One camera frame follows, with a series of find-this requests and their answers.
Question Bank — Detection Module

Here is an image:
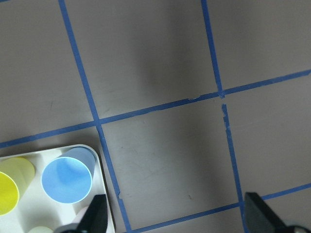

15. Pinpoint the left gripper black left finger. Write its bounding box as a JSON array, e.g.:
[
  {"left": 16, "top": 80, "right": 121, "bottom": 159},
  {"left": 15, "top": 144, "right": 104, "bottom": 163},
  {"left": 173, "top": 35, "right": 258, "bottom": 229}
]
[{"left": 76, "top": 194, "right": 108, "bottom": 233}]

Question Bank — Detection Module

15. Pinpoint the yellow plastic cup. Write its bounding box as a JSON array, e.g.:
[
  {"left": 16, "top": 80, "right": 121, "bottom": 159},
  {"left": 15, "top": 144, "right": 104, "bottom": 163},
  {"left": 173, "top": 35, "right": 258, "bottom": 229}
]
[{"left": 0, "top": 157, "right": 35, "bottom": 216}]

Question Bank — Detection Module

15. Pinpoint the cream plastic tray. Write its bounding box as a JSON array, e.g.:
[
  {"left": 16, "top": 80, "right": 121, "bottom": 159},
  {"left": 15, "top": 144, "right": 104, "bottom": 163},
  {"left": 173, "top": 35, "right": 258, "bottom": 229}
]
[{"left": 0, "top": 144, "right": 107, "bottom": 233}]

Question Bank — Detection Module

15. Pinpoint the light blue plastic cup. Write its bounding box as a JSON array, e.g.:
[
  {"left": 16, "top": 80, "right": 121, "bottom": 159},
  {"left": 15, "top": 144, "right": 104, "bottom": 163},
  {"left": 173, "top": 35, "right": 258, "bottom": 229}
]
[{"left": 41, "top": 147, "right": 96, "bottom": 204}]

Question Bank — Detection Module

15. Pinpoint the cream white plastic cup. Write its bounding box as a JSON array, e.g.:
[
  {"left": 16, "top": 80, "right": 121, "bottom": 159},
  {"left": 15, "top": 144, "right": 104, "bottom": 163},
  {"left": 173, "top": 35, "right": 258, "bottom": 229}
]
[{"left": 28, "top": 226, "right": 53, "bottom": 233}]

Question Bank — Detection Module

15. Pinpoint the pink plastic cup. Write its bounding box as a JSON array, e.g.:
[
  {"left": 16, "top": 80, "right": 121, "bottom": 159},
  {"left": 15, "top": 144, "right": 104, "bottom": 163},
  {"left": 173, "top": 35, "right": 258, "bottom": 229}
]
[{"left": 72, "top": 206, "right": 88, "bottom": 224}]

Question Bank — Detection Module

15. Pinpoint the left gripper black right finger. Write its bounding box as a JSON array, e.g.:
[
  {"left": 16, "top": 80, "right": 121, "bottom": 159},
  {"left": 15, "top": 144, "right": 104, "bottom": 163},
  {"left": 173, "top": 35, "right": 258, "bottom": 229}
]
[{"left": 244, "top": 192, "right": 291, "bottom": 233}]

